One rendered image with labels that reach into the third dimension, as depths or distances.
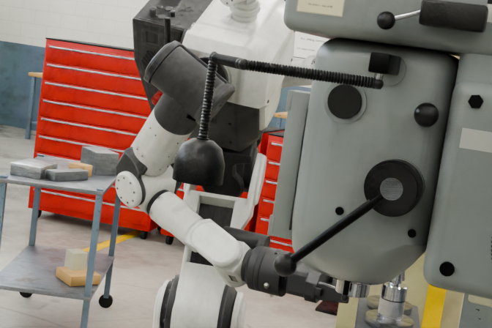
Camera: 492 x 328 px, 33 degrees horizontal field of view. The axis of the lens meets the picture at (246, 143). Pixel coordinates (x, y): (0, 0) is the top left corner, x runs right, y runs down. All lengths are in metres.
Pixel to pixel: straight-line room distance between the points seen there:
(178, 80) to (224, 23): 0.21
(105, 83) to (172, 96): 4.92
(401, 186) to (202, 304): 0.91
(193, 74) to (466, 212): 0.69
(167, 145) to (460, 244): 0.77
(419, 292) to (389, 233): 1.90
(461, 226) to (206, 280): 0.93
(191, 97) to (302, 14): 0.53
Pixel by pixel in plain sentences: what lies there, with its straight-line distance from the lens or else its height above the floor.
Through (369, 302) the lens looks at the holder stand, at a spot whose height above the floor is 1.14.
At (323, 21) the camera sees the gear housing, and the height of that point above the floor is 1.65.
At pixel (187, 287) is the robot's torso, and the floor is 1.06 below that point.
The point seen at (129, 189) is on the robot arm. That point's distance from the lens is 1.72.
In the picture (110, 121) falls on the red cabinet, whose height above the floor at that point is 0.89.
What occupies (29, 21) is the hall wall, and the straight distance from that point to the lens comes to 12.23.
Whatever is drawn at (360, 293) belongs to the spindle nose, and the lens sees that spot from 1.17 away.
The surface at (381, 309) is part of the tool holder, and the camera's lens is 1.56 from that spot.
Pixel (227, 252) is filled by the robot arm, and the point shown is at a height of 1.21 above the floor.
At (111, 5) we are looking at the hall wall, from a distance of 11.57.
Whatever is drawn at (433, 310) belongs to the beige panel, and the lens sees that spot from 2.96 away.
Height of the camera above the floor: 1.60
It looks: 7 degrees down
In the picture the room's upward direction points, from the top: 8 degrees clockwise
